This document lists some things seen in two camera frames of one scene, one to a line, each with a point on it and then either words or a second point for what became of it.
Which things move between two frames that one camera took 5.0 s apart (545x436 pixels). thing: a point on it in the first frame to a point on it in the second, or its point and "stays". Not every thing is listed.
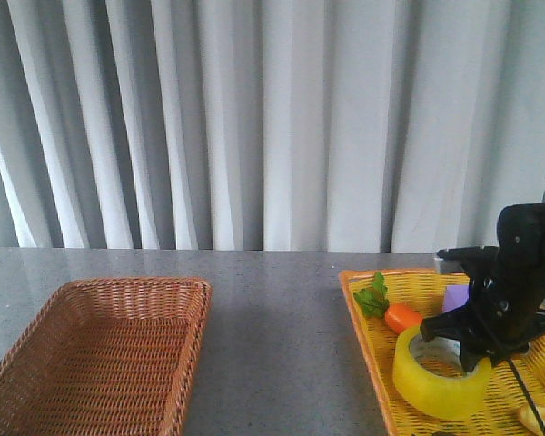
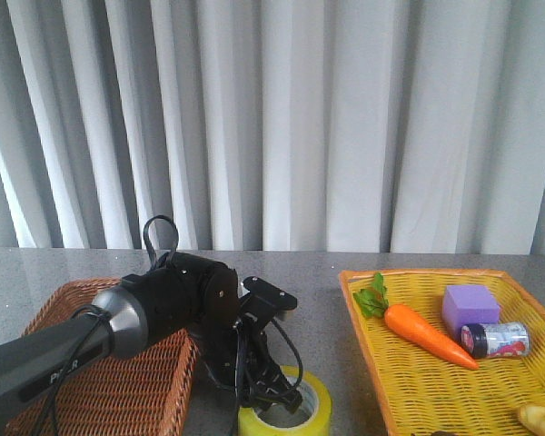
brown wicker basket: x=101 y=357 stays
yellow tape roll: x=440 y=397 to x=319 y=422
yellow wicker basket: x=540 y=369 stays
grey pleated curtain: x=276 y=125 stays
